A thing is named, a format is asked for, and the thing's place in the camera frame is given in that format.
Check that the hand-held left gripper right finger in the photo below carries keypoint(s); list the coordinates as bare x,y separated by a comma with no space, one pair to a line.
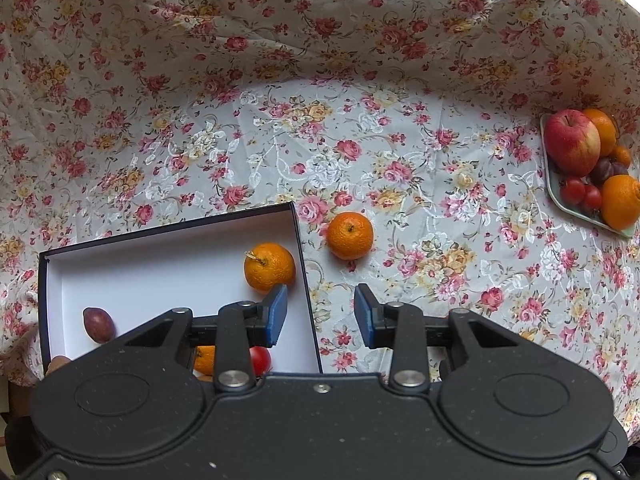
365,317

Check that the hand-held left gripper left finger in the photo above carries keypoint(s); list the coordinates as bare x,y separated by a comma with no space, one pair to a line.
277,315

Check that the mandarin orange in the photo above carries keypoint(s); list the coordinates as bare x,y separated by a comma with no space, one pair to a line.
205,360
350,236
270,267

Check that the dark box with white inside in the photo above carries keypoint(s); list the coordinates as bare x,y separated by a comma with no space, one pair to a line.
175,270

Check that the brown kiwi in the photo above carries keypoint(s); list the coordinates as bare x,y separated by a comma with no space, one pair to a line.
58,365

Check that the floral tablecloth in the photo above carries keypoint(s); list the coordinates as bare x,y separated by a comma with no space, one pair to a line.
250,85

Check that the pale green tray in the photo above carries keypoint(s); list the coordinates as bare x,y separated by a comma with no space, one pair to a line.
575,211

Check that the small red tomato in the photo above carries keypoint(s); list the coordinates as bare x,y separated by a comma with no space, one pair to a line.
572,190
592,198

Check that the red apple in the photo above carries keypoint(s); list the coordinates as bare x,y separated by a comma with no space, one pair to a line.
572,142

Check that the large orange with stem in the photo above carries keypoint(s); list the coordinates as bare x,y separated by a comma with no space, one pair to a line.
622,202

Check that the small orange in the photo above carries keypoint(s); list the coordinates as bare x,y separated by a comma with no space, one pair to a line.
622,155

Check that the round orange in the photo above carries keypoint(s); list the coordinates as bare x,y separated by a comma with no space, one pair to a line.
606,130

